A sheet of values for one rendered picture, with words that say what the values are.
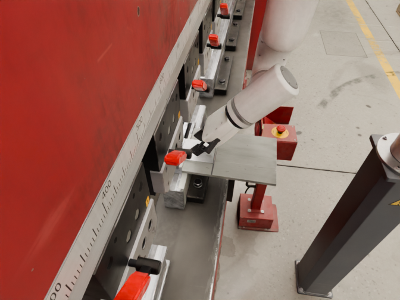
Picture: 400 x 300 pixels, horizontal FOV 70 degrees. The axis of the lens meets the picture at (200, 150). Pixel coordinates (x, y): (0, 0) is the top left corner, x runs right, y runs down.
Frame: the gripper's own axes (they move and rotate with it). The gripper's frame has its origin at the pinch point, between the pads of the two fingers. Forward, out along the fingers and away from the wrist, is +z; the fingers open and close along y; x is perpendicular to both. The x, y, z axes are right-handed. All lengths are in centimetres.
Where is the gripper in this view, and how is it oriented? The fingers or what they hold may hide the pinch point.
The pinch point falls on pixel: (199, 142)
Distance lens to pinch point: 83.2
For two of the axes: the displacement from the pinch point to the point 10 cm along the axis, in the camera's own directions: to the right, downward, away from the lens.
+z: -6.3, 4.4, 6.4
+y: -1.8, 7.2, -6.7
